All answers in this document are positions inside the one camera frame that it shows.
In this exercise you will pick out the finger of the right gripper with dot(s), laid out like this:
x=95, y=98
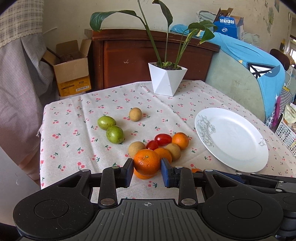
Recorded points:
x=233, y=176

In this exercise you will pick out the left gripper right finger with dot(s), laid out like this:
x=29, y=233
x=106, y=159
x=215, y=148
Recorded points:
x=181, y=178

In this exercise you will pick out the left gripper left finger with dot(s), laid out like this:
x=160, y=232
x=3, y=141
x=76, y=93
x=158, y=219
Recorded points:
x=113, y=178

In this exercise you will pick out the orange tangerine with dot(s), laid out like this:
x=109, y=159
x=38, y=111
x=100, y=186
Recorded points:
x=181, y=140
x=147, y=162
x=196, y=170
x=164, y=154
x=141, y=176

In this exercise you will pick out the brown longan fruit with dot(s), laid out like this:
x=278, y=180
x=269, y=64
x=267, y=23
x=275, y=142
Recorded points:
x=174, y=150
x=135, y=114
x=135, y=147

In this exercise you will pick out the green jujube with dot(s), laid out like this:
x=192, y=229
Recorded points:
x=104, y=122
x=115, y=134

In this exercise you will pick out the white floral plate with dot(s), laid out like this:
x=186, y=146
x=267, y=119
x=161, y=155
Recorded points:
x=232, y=139

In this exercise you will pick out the right red cherry tomato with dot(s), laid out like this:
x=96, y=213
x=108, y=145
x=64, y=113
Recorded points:
x=163, y=139

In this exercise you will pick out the red cherry tomato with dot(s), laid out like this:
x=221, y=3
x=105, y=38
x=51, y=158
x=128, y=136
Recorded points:
x=152, y=145
x=163, y=139

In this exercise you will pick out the left red cherry tomato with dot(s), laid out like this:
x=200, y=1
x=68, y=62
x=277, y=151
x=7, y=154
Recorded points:
x=152, y=145

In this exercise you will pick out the cherry print tablecloth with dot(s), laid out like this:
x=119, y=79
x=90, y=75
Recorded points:
x=71, y=139

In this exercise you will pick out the white perforated basket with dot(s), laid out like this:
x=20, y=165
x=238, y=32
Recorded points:
x=287, y=136

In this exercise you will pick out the white geometric plant pot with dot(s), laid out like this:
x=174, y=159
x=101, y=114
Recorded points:
x=165, y=82

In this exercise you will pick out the blue cloth covered sofa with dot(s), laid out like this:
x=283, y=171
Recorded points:
x=247, y=74

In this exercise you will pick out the dark wooden cabinet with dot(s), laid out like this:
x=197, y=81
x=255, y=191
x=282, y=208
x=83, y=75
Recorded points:
x=121, y=56

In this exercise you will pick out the open cardboard box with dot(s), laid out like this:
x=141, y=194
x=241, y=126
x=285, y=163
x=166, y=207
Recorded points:
x=70, y=65

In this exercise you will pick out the checkered fabric cover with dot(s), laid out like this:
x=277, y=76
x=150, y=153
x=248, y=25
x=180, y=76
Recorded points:
x=26, y=83

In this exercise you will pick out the blue cardboard box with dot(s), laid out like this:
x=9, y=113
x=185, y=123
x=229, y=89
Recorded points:
x=230, y=25

